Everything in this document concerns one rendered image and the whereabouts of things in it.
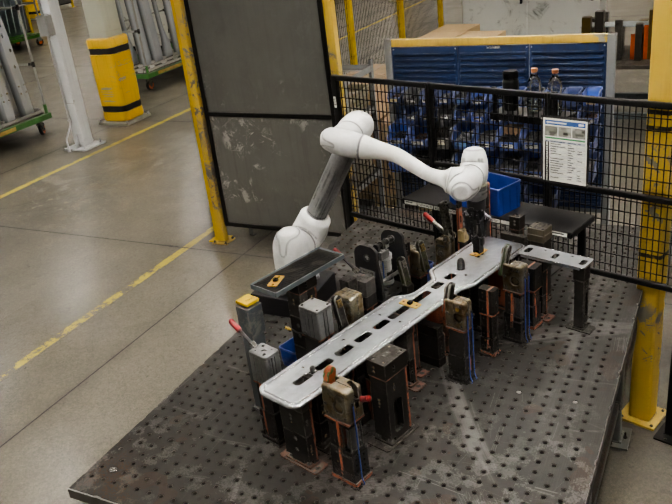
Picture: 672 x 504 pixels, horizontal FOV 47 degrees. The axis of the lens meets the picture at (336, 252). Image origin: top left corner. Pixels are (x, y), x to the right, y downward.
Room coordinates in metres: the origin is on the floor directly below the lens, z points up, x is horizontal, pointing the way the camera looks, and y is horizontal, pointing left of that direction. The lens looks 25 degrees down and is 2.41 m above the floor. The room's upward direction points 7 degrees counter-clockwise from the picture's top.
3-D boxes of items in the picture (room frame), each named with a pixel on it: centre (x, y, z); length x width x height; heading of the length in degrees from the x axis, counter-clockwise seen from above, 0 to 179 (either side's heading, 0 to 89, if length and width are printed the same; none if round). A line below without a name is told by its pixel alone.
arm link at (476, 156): (2.84, -0.57, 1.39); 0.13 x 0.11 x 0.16; 156
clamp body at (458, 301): (2.45, -0.42, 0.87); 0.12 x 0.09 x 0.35; 45
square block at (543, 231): (2.96, -0.87, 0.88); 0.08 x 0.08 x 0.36; 45
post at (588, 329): (2.70, -0.96, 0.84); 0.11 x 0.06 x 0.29; 45
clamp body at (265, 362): (2.23, 0.28, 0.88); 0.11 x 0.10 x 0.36; 45
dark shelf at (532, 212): (3.31, -0.75, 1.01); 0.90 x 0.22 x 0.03; 45
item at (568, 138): (3.18, -1.04, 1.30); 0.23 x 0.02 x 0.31; 45
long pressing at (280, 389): (2.51, -0.24, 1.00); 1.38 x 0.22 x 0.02; 135
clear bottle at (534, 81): (3.38, -0.97, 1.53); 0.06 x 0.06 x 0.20
